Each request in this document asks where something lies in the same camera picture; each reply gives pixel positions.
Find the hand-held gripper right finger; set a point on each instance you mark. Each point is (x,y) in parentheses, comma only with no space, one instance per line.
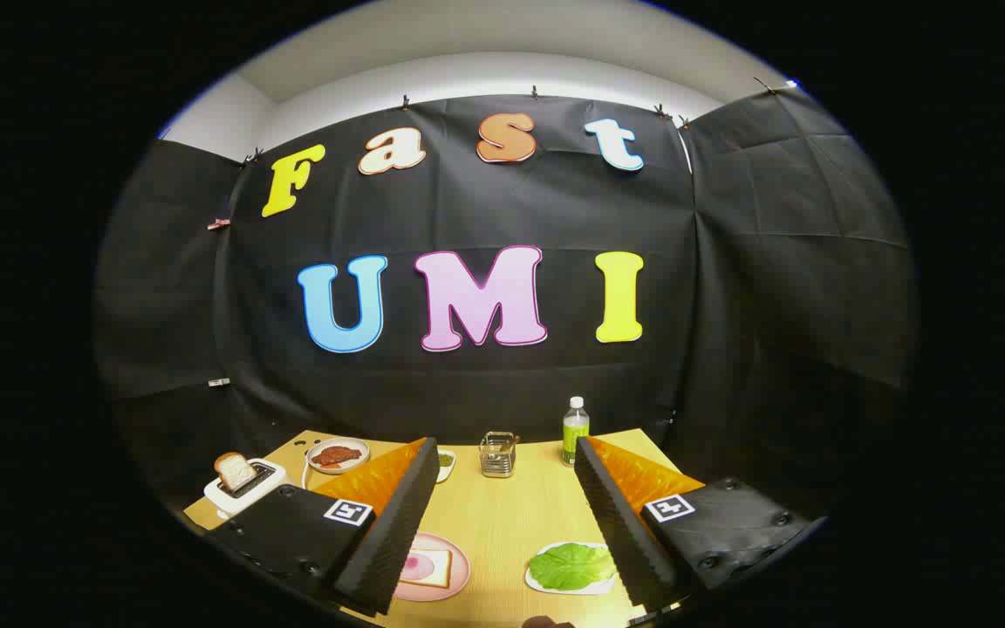
(729,523)

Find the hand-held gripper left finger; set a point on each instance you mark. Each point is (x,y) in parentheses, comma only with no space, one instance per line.
(293,528)

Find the toasted bread slice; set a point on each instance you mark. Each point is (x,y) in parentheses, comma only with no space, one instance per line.
(235,472)

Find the green lettuce leaf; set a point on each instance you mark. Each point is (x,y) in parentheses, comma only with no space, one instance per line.
(570,567)

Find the white toaster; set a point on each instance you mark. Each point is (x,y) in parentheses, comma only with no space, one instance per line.
(267,485)

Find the brown steak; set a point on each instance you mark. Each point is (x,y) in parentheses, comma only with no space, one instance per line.
(335,454)

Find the grey round plate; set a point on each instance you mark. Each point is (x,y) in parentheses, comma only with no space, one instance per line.
(354,460)

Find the pink ham slice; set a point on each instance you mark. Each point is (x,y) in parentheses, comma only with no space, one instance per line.
(417,567)

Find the square white bread slice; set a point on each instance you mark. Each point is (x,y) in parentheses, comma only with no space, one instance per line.
(440,569)

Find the white divided dish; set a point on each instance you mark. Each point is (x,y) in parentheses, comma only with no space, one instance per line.
(446,467)

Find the pink round plate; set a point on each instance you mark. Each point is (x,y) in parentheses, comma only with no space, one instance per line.
(459,571)

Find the green label plastic bottle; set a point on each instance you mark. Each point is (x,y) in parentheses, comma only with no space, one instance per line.
(575,440)

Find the white flat plate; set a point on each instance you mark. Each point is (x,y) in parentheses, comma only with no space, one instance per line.
(546,589)

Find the black backdrop cloth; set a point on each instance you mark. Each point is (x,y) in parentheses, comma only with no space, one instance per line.
(729,262)

